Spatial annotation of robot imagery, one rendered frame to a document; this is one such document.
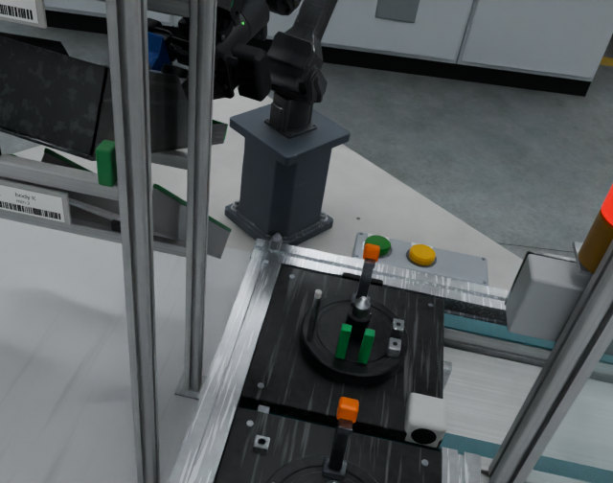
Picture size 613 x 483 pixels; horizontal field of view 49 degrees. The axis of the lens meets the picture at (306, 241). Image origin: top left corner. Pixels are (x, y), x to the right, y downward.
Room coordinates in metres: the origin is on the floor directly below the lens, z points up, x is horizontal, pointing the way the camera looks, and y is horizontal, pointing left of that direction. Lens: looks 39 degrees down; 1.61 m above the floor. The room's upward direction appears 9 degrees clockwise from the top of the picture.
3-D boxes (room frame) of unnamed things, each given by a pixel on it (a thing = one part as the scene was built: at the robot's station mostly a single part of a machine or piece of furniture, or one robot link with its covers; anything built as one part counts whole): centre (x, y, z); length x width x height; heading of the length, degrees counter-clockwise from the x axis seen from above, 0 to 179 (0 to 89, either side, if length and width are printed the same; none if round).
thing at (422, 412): (0.49, -0.17, 0.97); 0.05 x 0.05 x 0.04; 86
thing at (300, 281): (0.60, -0.08, 0.96); 0.24 x 0.24 x 0.02; 86
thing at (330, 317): (0.60, -0.08, 0.98); 0.14 x 0.14 x 0.02
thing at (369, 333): (0.55, -0.09, 1.01); 0.01 x 0.01 x 0.05; 86
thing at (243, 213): (0.97, 0.06, 0.96); 0.15 x 0.15 x 0.20; 49
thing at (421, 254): (0.80, -0.18, 0.96); 0.04 x 0.04 x 0.02
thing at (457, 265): (0.80, -0.18, 0.93); 0.21 x 0.07 x 0.06; 86
